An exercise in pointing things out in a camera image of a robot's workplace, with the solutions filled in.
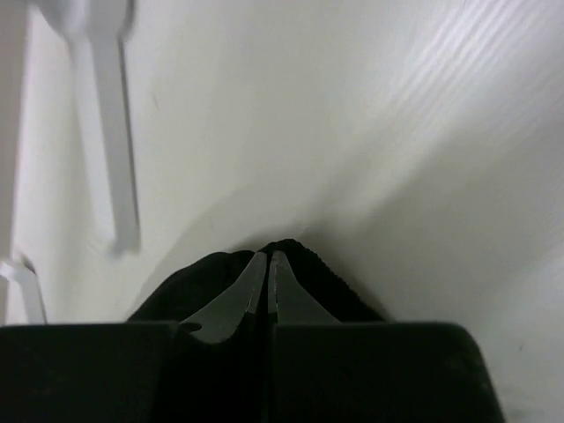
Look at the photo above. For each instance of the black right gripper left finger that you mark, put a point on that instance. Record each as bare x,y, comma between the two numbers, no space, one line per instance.
132,370

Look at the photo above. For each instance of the black trousers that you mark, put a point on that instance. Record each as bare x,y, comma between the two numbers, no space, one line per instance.
261,336

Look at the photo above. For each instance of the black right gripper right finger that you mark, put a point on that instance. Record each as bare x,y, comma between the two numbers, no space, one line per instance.
323,370

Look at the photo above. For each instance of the white metal clothes rack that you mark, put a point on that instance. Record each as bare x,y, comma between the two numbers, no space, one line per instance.
94,32

